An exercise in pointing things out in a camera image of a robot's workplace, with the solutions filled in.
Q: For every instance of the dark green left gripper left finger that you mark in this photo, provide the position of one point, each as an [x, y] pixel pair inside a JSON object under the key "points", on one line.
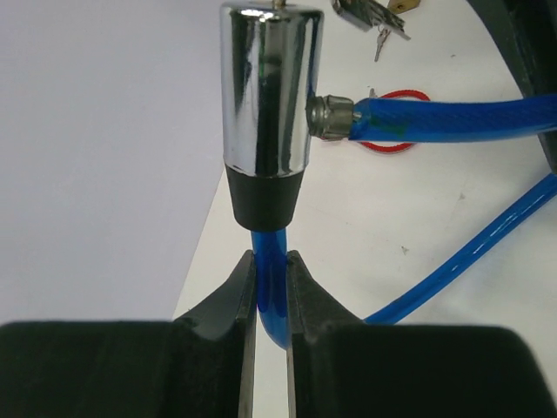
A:
{"points": [[199, 365]]}

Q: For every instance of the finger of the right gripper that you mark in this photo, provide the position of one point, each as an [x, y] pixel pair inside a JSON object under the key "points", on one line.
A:
{"points": [[525, 34]]}

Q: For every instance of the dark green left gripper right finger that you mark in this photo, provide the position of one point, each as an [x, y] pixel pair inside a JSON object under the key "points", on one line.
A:
{"points": [[338, 366]]}

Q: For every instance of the black padlock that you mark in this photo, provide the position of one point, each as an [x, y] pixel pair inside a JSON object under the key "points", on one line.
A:
{"points": [[368, 14]]}

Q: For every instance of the red cable padlock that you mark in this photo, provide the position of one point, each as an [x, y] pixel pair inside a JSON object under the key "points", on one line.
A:
{"points": [[395, 128]]}

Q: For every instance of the blue cable lock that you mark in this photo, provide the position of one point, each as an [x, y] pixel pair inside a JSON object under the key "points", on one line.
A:
{"points": [[269, 71]]}

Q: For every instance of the small brass padlock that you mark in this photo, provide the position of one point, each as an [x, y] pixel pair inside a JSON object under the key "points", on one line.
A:
{"points": [[402, 6]]}

